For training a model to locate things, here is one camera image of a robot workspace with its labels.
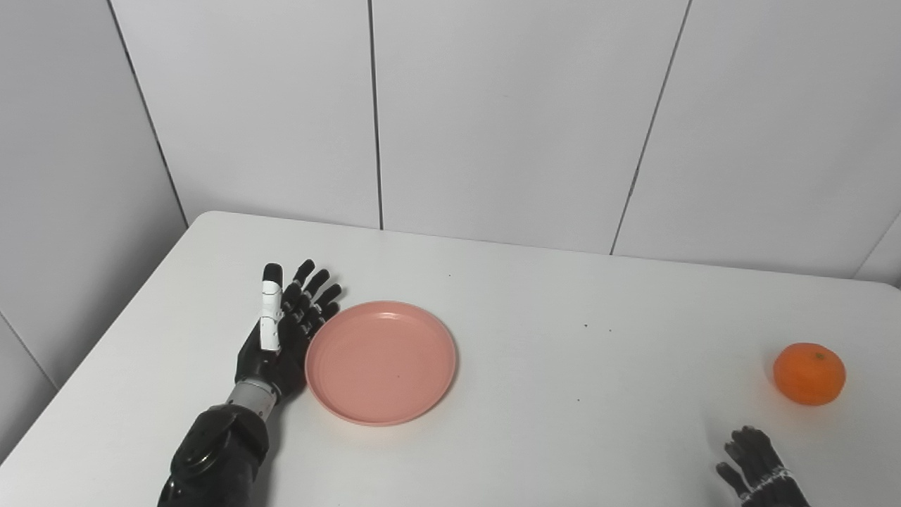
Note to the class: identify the pink plastic plate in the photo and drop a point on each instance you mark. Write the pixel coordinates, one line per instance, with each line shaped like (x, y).
(381, 362)

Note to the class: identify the orange fruit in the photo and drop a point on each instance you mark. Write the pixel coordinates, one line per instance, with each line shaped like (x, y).
(809, 374)

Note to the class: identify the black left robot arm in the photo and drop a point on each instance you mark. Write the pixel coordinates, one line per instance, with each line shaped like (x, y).
(218, 458)

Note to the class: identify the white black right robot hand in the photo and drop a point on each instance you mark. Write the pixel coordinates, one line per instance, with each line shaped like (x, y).
(764, 472)

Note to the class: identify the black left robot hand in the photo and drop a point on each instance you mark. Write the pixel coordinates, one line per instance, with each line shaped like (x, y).
(285, 352)

